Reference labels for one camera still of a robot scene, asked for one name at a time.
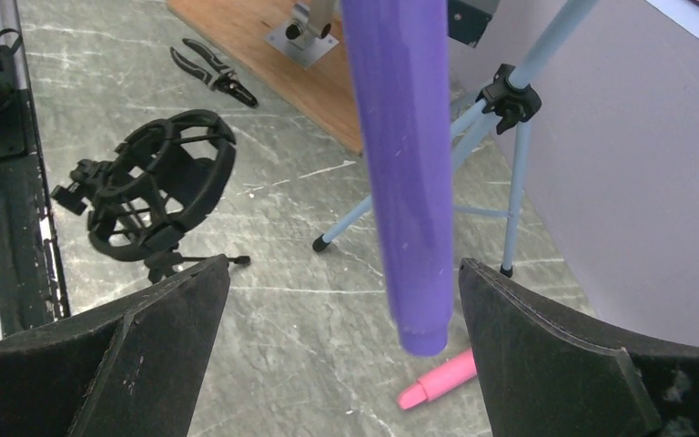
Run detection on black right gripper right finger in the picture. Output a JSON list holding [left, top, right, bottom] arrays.
[[459, 258, 699, 436]]

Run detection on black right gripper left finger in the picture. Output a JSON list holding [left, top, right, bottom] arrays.
[[0, 255, 230, 436]]

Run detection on pink microphone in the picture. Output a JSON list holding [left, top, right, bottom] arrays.
[[397, 350, 478, 410]]

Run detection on black tripod mic stand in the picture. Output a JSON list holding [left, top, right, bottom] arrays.
[[51, 109, 237, 284]]

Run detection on purple microphone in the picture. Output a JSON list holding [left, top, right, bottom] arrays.
[[341, 1, 453, 357]]

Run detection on light blue music stand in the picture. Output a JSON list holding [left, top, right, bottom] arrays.
[[311, 0, 699, 279]]

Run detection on black pliers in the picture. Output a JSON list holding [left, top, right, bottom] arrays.
[[169, 38, 259, 108]]

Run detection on brown wooden board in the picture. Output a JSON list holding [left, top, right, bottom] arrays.
[[167, 0, 363, 155]]

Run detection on dark grey rack unit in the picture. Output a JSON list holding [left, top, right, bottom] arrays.
[[447, 0, 500, 47]]

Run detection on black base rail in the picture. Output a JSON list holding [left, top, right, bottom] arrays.
[[0, 0, 72, 345]]

